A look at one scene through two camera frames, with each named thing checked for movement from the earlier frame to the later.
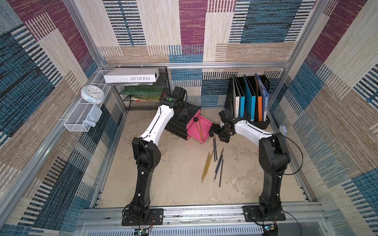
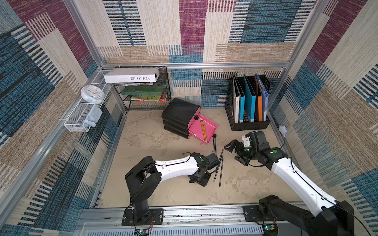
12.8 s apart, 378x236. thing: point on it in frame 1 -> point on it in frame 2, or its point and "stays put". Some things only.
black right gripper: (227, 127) -> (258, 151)
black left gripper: (184, 112) -> (204, 183)
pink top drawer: (194, 118) stays put
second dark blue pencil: (221, 170) stays put
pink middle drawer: (200, 129) stays put
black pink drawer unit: (190, 124) stays put
